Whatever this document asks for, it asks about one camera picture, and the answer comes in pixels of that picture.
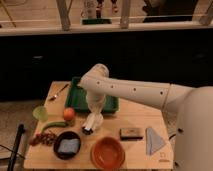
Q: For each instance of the orange fruit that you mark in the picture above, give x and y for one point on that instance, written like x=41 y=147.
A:
x=68 y=114

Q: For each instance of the orange bowl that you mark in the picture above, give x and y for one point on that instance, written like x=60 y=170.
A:
x=107 y=154

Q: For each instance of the green cucumber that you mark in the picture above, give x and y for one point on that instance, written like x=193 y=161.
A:
x=53 y=124

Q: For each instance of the wooden table board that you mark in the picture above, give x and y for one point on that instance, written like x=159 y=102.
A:
x=129 y=114

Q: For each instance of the blue sponge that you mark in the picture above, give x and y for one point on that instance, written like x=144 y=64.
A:
x=69 y=146

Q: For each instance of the dark rectangular eraser block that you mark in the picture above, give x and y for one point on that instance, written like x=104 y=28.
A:
x=130 y=133

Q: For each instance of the white handled black brush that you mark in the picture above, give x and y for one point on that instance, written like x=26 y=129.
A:
x=87 y=127

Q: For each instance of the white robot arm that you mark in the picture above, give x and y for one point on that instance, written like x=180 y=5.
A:
x=193 y=106

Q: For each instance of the green plastic tray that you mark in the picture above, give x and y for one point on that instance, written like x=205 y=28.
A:
x=76 y=98

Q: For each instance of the black pole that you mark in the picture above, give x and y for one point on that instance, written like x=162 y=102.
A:
x=14 y=153

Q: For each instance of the red grapes bunch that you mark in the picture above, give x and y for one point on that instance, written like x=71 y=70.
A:
x=43 y=138

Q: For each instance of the dark brown bowl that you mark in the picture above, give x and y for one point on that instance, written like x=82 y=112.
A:
x=65 y=135

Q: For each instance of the white paper cup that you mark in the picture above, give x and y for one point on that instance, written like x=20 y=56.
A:
x=98 y=121

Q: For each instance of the grey folded cloth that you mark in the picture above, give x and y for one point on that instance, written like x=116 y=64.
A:
x=154 y=141

